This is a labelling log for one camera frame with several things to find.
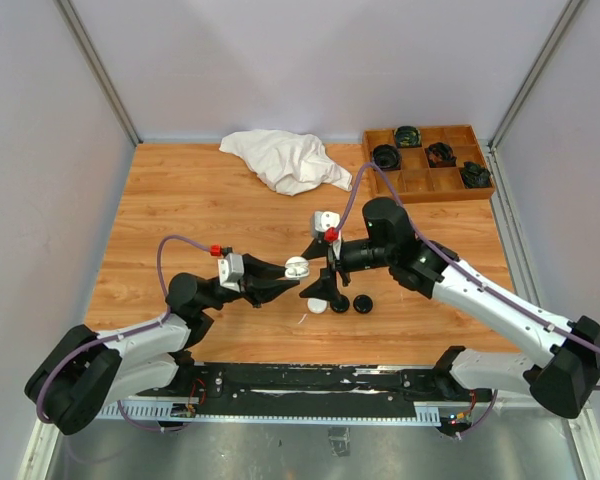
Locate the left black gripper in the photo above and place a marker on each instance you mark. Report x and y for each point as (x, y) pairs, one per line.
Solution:
(259, 292)

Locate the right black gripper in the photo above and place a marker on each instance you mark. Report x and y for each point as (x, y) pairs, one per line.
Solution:
(325, 287)

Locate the white round charging case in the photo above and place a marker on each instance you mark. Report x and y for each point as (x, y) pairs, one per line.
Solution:
(297, 268)

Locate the black charging case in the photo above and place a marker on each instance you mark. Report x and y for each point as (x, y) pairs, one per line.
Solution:
(341, 305)
(363, 304)

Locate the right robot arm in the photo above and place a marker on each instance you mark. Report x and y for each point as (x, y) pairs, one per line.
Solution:
(558, 362)

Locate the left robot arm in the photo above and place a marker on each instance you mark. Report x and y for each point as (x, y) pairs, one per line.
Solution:
(88, 370)

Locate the white crumpled cloth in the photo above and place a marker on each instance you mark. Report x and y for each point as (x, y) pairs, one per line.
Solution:
(287, 163)

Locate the wooden compartment tray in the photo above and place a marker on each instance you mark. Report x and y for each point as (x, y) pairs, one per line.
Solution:
(427, 164)

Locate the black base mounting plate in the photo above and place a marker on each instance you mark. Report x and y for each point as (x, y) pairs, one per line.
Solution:
(307, 392)

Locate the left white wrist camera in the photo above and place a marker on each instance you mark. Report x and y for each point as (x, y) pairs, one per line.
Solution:
(231, 271)

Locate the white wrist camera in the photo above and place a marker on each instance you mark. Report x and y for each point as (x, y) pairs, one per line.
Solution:
(323, 226)
(231, 271)

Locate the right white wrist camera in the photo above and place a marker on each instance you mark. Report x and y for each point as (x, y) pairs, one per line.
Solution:
(323, 226)

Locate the grey slotted cable duct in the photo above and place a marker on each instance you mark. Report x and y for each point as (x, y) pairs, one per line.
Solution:
(176, 412)

